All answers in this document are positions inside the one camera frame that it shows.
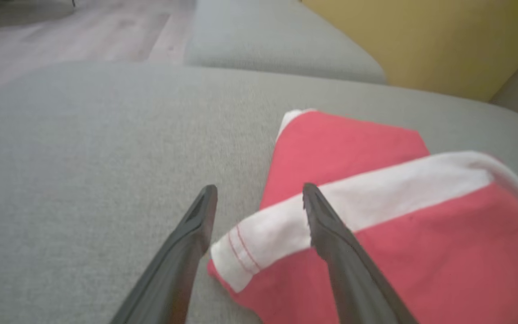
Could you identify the red shorts with white stripe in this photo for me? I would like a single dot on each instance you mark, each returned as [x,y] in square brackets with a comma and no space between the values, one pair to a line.
[421,270]

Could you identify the neighbouring grey sofa seat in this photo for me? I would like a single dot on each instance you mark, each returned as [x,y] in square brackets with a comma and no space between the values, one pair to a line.
[263,40]

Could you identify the large grey sofa seat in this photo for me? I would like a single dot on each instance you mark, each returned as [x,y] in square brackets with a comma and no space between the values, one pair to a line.
[83,180]

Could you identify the large yellow sofa back cushion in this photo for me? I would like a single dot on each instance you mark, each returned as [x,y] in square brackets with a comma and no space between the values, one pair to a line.
[421,40]

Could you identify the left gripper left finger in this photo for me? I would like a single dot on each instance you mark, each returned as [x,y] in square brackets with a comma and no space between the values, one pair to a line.
[178,270]

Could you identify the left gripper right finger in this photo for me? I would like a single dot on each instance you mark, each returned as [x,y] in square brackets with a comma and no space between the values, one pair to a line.
[353,279]

